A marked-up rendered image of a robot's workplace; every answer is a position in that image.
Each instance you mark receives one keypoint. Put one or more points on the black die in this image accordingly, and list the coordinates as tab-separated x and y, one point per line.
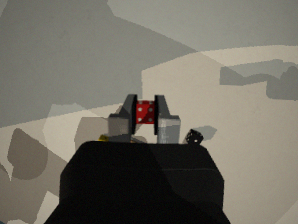
194	137

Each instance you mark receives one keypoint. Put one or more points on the red die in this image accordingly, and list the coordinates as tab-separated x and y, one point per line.
145	112

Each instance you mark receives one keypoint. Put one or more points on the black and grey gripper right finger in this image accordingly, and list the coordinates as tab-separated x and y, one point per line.
168	125

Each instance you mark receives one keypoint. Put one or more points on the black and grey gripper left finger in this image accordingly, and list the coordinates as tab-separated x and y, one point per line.
119	124

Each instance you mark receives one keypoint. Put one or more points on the yellow die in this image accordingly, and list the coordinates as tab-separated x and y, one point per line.
103	138

